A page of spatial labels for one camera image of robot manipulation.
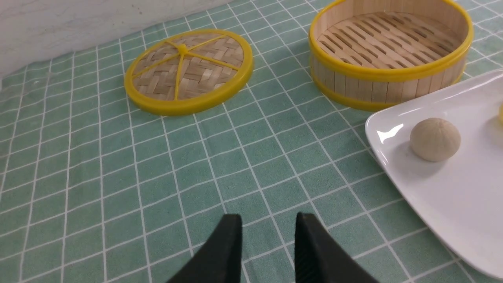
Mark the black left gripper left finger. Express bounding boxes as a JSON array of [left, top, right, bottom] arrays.
[[168, 214, 242, 283]]

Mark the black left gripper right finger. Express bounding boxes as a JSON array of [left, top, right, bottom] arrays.
[[294, 212, 378, 283]]

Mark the beige steamed bun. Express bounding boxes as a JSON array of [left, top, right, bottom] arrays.
[[409, 118, 461, 162]]

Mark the yellow steamed bun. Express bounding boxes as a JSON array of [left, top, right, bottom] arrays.
[[498, 104, 503, 124]]

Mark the white square plate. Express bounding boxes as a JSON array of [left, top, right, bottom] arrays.
[[365, 69, 503, 279]]

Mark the yellow-rimmed bamboo steamer lid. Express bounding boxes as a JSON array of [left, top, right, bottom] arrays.
[[124, 29, 254, 116]]

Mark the yellow-rimmed bamboo steamer basket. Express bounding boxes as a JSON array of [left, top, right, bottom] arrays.
[[308, 0, 474, 111]]

